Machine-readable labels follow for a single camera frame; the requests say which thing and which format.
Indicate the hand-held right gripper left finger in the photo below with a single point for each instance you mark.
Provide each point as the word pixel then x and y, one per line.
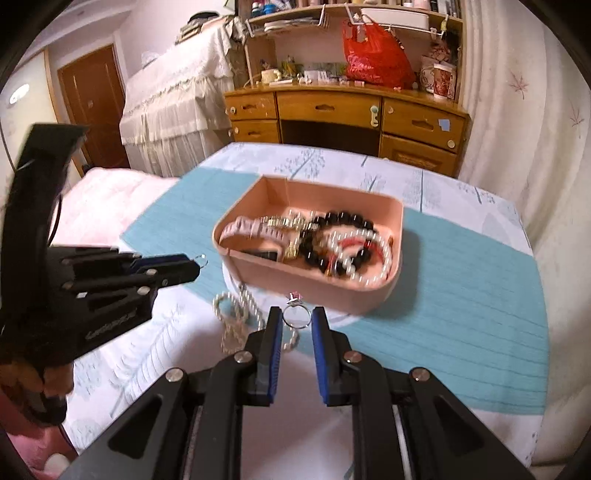
pixel 275 355

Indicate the red plastic bag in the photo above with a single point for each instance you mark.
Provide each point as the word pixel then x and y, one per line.
pixel 374 60

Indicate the stack of books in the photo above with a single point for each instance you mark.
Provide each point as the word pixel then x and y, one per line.
pixel 198 27

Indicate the white lace covered furniture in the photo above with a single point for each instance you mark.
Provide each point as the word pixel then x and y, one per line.
pixel 166 115

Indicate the brown wooden door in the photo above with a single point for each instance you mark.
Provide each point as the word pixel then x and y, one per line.
pixel 92 101

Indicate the cream mug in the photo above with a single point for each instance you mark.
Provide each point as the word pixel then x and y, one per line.
pixel 271 75

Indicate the red patterned paper cup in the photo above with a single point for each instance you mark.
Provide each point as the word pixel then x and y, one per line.
pixel 443 83

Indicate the cream leaf print curtain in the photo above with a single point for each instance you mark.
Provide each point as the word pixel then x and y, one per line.
pixel 508 138

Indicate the pink fleece cloth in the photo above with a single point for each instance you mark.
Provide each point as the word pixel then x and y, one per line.
pixel 27 454

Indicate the wooden hutch shelf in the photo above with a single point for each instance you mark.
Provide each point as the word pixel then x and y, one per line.
pixel 261 50

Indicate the pink quilt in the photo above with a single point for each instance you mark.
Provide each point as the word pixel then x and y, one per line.
pixel 101 198

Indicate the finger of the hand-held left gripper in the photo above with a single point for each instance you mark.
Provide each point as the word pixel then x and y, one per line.
pixel 106 256
pixel 178 276

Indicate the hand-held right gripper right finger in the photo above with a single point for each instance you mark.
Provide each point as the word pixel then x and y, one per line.
pixel 320 355

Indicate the pink band smartwatch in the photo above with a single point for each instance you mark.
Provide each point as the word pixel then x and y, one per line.
pixel 247 226

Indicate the small silver hoop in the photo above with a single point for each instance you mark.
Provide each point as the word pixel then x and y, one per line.
pixel 203 257

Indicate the wooden desk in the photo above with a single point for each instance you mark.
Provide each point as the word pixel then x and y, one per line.
pixel 332 108

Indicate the pink plastic box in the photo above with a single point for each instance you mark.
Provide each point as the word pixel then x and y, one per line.
pixel 272 194

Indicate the person's left hand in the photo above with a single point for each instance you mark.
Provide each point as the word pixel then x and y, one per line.
pixel 21 374

